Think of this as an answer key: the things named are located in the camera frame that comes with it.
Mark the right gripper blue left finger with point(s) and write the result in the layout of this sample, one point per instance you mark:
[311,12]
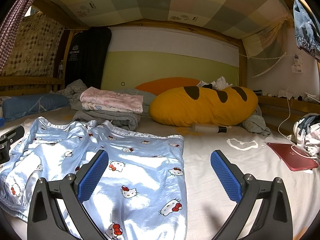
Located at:
[45,220]

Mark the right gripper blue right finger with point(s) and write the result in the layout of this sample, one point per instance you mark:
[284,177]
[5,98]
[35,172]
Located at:
[273,220]

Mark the light blue kitty pants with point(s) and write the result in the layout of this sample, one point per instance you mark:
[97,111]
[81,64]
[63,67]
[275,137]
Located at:
[141,194]

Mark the blue pillow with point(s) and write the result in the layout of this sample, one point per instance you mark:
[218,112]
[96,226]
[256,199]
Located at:
[19,106]

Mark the red tablet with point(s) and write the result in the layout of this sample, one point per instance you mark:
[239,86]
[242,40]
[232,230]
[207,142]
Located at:
[293,157]

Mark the plaid patterned curtain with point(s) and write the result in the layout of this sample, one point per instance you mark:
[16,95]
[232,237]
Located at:
[35,47]

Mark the white black patterned clothes pile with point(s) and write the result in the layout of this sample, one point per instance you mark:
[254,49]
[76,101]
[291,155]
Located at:
[307,133]

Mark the folded pink patterned garment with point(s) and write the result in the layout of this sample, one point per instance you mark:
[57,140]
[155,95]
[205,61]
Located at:
[94,99]

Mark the grey cloth beside pillow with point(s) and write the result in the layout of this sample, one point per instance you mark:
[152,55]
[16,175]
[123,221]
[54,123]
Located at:
[256,123]

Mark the checkered red white cloth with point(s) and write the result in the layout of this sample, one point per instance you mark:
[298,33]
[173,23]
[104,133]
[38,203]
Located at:
[10,26]

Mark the white bottle with black cap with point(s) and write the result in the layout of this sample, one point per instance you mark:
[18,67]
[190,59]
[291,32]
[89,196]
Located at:
[205,128]

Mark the black hanging garment bag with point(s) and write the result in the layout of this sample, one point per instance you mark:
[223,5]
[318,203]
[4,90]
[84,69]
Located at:
[87,55]

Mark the folded grey sweatpants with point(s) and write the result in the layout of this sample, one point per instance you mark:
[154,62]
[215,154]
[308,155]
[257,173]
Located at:
[128,121]

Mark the yellow tiger-striped plush pillow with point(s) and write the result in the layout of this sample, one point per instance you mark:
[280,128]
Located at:
[184,106]

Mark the white crumpled cloth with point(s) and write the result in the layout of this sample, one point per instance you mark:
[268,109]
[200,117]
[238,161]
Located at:
[219,84]

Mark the orange pillow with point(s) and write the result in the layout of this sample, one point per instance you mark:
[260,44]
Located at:
[161,85]

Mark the hanging denim garment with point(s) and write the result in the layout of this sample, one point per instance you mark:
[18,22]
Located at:
[306,30]

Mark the checkered canopy fabric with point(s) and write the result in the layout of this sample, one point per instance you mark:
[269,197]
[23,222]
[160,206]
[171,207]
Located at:
[260,24]

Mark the wooden bed frame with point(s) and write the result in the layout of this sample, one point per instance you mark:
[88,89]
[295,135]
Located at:
[271,106]

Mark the white wall power socket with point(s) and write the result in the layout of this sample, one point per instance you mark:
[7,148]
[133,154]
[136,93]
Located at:
[297,66]

